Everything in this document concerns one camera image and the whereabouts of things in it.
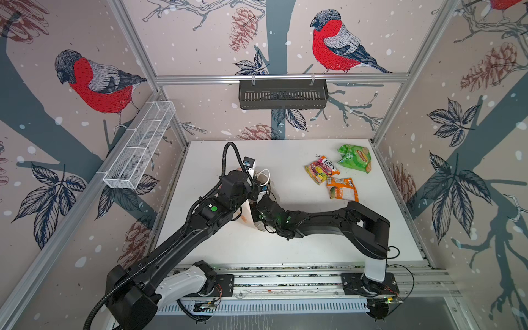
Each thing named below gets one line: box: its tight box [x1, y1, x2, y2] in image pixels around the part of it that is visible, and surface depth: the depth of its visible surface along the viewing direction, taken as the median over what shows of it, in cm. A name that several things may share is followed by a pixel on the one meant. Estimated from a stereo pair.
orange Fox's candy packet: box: [325, 176, 359, 203], surface depth 99 cm
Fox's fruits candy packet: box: [304, 156, 341, 186], surface depth 106 cm
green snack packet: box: [336, 143, 372, 174], surface depth 106 cm
